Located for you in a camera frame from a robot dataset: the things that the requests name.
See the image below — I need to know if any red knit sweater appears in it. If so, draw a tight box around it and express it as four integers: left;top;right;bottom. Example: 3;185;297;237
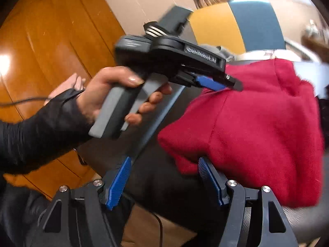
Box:
158;59;324;207

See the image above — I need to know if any person left forearm black sleeve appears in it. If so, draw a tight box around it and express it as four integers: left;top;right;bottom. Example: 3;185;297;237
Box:
1;89;92;175

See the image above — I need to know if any person left hand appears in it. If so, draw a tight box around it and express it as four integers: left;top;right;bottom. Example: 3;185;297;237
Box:
76;66;172;126

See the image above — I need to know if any grey garment on chair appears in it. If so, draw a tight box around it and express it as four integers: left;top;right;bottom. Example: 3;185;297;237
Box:
201;44;236;62

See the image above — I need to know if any grey yellow blue armchair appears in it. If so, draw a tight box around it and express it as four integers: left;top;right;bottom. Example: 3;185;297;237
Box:
187;1;322;64

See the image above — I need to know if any white printed cushion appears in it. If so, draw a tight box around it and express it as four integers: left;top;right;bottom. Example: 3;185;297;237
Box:
230;49;328;99

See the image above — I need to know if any black cable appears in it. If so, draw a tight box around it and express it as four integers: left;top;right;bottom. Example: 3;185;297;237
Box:
0;96;52;107

